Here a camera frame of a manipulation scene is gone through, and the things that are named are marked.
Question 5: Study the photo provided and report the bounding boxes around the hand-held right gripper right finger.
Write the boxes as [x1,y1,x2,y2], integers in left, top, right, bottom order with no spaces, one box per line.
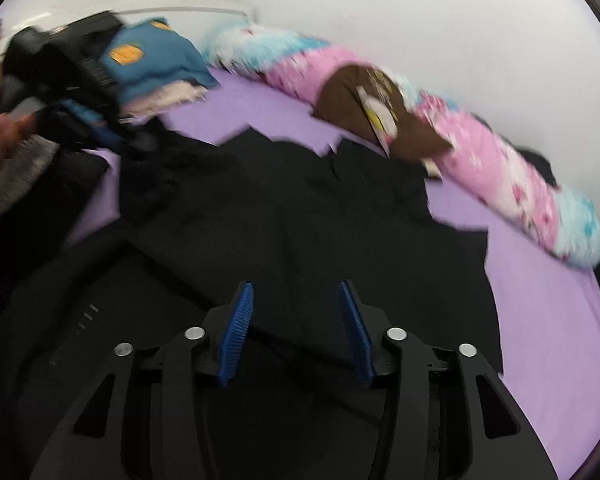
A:
[338,279,561,480]

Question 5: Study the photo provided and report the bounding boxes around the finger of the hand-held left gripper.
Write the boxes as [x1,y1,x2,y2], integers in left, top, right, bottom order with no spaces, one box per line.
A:
[42,99,131,153]

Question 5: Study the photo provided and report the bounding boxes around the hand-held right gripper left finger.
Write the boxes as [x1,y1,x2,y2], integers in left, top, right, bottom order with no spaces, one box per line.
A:
[30,281,255,480]

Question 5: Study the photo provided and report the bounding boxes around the large black garment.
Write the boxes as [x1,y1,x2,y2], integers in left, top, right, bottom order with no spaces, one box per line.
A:
[0,125,505,480]

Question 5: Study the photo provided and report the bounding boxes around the pale pink folded cloth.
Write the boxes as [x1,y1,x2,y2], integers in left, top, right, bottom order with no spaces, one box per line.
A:
[117,82,208,122]

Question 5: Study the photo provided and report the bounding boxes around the blue garment with orange patch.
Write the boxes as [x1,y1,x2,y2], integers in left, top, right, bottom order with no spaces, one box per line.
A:
[100,17,220,106]

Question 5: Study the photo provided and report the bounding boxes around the grey knitted cloth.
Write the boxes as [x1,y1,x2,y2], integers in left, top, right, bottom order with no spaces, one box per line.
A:
[0,136,61,253]

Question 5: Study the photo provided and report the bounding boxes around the purple fleece blanket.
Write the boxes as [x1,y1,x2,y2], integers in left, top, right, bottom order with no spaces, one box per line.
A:
[65,67,600,480]

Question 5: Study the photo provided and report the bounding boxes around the pink and blue printed quilt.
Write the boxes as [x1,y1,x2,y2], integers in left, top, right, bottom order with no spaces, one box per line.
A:
[204,24,600,268]

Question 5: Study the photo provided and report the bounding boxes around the brown patterned garment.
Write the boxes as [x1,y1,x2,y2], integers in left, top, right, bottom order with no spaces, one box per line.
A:
[312,62,455,162]

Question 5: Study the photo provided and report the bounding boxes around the small black cloth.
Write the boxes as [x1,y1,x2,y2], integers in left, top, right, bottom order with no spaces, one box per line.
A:
[512,147,561,190]

